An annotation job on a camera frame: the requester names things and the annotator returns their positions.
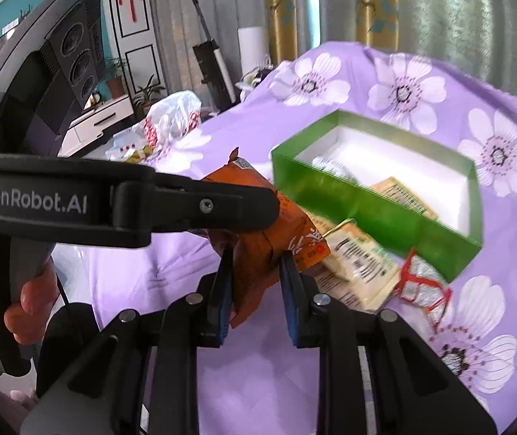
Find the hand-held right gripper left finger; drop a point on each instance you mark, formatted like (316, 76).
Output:
(224, 294)

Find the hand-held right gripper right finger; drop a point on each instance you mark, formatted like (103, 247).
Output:
(290, 299)

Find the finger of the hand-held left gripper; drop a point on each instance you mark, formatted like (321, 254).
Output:
(222, 208)

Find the orange snack packet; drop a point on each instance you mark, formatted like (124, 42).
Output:
(258, 244)

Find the green cardboard box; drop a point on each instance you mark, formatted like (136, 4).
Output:
(376, 217)

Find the person's left hand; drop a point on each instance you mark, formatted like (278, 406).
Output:
(31, 308)

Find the pale yellow barcode snack packet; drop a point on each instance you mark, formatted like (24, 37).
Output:
(358, 249)

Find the white TV cabinet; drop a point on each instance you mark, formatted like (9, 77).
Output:
(99, 120)

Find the white red plastic bag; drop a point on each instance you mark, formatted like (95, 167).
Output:
(167, 118)

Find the small dark ornament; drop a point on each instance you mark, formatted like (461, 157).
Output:
(95, 98)

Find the red and white snack packet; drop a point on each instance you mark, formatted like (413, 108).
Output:
(421, 281)

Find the green leafy houseplant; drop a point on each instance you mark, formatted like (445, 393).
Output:
(149, 95)

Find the black upright vacuum cleaner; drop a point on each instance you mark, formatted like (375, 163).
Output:
(210, 68)

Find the cream printed snack packet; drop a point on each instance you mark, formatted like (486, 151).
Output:
(403, 195)

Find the white air purifier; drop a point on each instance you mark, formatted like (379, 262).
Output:
(251, 50)

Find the grey sheer curtain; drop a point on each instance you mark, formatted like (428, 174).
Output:
(204, 9)
(467, 18)

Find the yellow patterned curtain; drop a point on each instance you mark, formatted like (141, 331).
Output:
(376, 0)
(278, 4)

